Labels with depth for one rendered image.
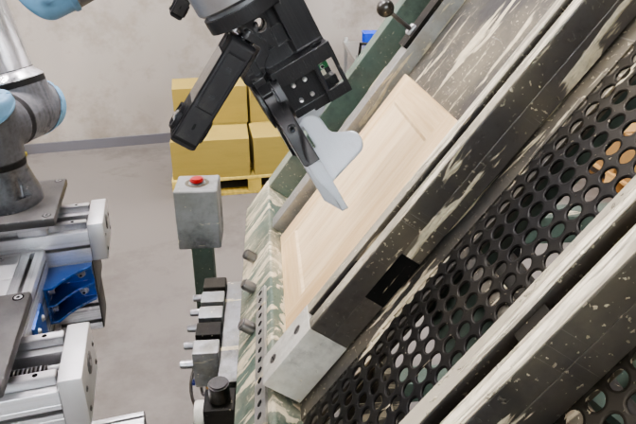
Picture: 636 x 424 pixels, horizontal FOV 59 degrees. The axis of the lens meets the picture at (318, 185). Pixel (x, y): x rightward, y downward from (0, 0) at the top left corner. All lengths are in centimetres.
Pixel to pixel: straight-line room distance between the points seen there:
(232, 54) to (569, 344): 37
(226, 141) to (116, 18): 153
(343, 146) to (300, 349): 44
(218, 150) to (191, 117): 321
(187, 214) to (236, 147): 215
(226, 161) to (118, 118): 143
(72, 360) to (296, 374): 33
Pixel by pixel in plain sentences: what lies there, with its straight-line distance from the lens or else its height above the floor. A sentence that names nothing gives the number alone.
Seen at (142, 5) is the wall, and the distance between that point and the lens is 476.
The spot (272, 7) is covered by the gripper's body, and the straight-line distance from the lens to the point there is 53.
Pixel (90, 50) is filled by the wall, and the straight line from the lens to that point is 482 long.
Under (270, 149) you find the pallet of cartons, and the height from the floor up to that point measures 30.
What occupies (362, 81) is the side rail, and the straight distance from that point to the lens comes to 156.
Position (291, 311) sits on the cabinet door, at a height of 91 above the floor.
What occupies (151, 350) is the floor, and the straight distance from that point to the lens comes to 254.
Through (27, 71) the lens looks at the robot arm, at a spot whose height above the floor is 129.
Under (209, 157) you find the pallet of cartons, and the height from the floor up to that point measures 27.
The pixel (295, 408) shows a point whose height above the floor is 88.
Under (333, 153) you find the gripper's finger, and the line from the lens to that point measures 52.
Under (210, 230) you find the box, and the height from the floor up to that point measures 81.
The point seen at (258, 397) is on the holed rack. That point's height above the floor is 89.
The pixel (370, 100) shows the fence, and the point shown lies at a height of 122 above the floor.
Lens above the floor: 155
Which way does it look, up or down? 23 degrees down
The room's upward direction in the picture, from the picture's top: straight up
